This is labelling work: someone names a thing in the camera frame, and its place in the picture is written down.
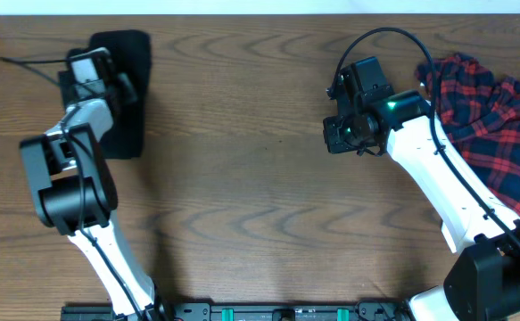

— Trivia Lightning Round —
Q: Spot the black polo shirt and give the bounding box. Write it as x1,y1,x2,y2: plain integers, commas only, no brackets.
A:
65,29,152,160

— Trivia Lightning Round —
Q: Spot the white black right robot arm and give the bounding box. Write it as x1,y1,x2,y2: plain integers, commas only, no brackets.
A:
323,89,520,320

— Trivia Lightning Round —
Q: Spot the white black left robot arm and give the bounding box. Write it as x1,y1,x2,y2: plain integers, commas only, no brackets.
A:
20,47,169,320

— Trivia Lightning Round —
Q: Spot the red navy plaid shirt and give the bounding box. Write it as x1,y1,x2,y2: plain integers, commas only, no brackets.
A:
415,53,520,217

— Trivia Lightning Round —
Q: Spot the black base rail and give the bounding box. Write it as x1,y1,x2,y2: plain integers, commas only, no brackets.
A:
60,300,415,321

